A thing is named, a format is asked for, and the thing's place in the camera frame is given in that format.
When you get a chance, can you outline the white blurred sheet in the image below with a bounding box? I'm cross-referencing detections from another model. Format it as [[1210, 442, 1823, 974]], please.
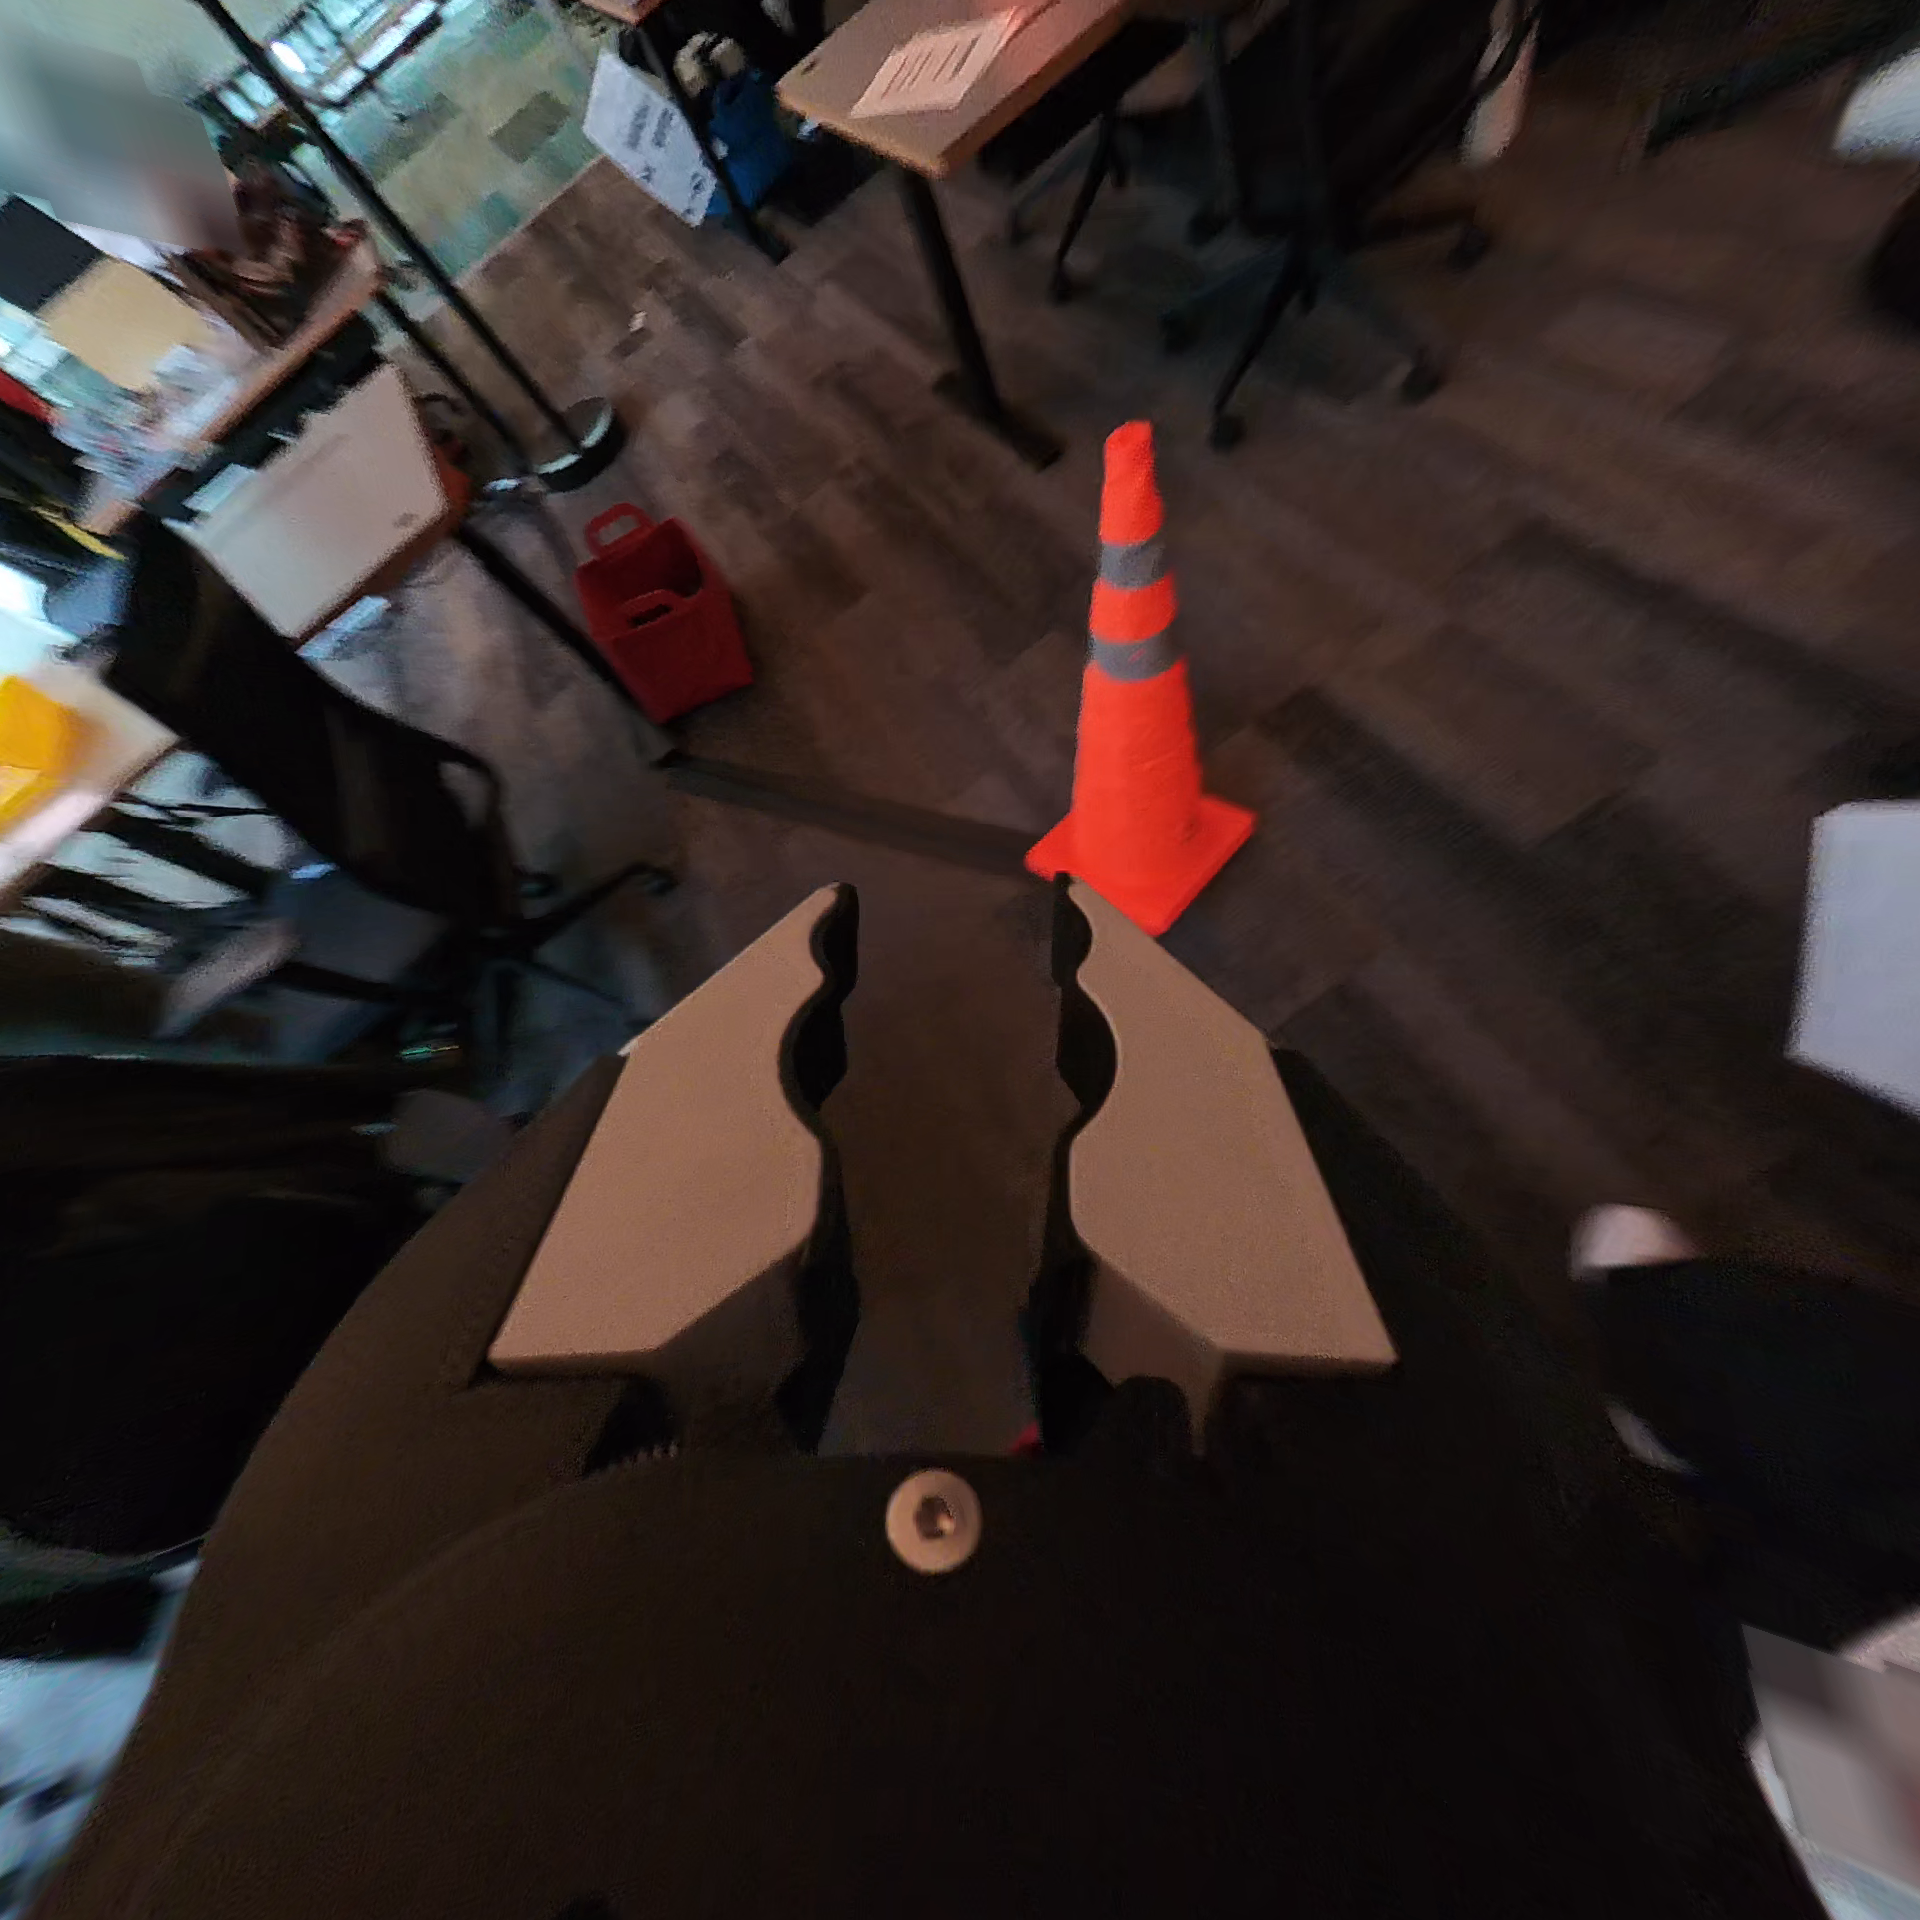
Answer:
[[1785, 802, 1920, 1074]]

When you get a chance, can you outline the wooden table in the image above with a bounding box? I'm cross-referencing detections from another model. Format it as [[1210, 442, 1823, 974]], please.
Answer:
[[777, 0, 1143, 469]]

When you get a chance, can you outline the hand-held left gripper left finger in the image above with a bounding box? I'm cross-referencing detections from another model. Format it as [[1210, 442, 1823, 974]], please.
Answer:
[[485, 882, 860, 1423]]

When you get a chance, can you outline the red plastic basket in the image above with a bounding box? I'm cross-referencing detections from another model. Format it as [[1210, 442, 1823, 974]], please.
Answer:
[[574, 504, 755, 723]]

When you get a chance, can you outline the white paper sheet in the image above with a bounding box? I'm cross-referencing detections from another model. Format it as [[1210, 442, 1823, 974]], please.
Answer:
[[851, 29, 1009, 116]]

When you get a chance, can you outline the small yellow container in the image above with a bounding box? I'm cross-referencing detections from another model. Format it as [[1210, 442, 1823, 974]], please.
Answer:
[[0, 675, 86, 828]]

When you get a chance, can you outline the black pole stand round base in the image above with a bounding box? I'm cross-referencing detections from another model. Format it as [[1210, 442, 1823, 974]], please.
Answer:
[[195, 0, 628, 489]]

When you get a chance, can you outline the black office chair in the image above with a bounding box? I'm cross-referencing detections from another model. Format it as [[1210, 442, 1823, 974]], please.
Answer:
[[103, 515, 676, 1052]]

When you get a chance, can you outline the beige board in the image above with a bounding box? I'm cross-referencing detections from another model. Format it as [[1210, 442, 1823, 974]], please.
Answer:
[[187, 363, 471, 642]]

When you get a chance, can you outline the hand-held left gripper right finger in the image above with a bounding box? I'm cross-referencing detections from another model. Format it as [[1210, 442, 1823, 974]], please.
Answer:
[[1033, 878, 1402, 1453]]

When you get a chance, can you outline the orange traffic cone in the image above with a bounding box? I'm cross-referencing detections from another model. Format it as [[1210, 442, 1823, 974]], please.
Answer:
[[1025, 420, 1256, 934]]

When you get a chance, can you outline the blue bag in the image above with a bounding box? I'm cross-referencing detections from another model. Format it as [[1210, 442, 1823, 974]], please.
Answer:
[[704, 69, 794, 229]]

